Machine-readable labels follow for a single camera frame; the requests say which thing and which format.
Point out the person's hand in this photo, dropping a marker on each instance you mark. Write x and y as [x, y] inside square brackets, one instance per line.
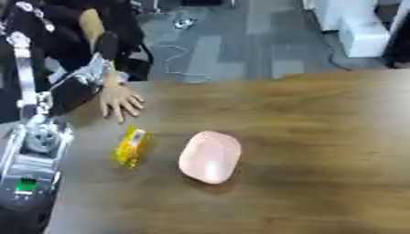
[120, 100]

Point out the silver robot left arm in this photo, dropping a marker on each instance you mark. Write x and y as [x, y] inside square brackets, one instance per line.
[33, 170]

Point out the yellow snack packet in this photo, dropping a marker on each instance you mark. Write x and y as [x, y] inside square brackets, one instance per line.
[131, 147]

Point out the person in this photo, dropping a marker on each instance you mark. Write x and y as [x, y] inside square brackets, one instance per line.
[92, 26]

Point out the small silver floor object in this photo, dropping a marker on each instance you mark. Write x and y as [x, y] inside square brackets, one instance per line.
[184, 23]

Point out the white cabinet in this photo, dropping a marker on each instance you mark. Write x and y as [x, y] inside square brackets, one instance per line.
[355, 27]

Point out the black object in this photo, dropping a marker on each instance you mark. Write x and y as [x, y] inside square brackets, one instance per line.
[399, 45]

